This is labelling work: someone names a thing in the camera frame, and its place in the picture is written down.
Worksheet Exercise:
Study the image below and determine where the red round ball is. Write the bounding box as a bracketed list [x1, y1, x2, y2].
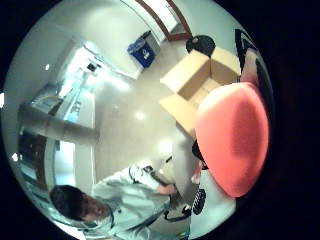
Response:
[194, 81, 270, 199]

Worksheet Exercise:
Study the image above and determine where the black round stool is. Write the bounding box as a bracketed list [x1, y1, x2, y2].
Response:
[185, 34, 217, 58]

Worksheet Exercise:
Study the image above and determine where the open cardboard box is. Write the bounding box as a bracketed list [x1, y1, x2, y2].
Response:
[158, 46, 242, 138]

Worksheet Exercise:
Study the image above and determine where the the person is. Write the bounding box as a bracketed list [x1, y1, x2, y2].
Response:
[49, 163, 193, 240]

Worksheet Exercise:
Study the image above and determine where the blue recycling bin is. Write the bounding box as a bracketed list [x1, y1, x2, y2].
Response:
[126, 30, 162, 69]

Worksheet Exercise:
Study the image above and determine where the white counter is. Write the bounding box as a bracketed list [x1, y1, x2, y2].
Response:
[18, 44, 101, 141]

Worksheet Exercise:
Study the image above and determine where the black cable loop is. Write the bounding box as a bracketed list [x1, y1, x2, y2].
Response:
[163, 204, 193, 223]

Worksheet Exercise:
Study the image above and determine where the brown wooden door frame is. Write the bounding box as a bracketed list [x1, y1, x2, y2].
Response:
[134, 0, 193, 42]

